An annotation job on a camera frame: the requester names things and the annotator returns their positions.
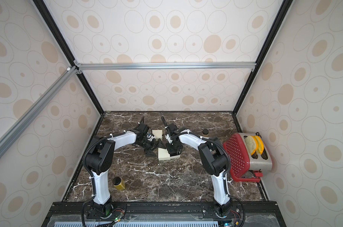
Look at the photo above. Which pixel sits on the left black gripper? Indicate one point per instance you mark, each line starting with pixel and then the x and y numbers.
pixel 153 146

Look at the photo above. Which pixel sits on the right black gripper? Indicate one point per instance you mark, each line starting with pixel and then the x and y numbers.
pixel 169 141

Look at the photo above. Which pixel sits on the cream drawer jewelry box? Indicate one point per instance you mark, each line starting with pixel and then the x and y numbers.
pixel 158 134

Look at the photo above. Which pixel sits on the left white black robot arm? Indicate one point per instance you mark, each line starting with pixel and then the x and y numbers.
pixel 98 158

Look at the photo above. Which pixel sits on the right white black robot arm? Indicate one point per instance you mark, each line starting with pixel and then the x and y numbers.
pixel 215 160

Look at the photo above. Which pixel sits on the brown spice bottle black cap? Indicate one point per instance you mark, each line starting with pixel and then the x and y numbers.
pixel 205 131

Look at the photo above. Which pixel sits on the yellow jar black lid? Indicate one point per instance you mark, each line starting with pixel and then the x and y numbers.
pixel 119 183

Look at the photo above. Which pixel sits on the red perforated rack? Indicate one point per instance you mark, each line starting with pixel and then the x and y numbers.
pixel 240 160

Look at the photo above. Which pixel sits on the pale bread slice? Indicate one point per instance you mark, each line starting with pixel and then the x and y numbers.
pixel 251 144

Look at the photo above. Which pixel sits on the silver toaster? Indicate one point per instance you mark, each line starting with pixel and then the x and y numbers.
pixel 256 152

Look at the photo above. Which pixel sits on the yellow bread slice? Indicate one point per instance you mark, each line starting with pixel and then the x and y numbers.
pixel 261 146

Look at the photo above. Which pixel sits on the left diagonal aluminium bar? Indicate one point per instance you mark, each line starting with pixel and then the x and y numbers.
pixel 19 127

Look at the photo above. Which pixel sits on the horizontal aluminium frame bar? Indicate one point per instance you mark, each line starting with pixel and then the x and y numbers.
pixel 167 66

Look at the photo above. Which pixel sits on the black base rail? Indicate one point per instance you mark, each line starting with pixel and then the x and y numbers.
pixel 166 214

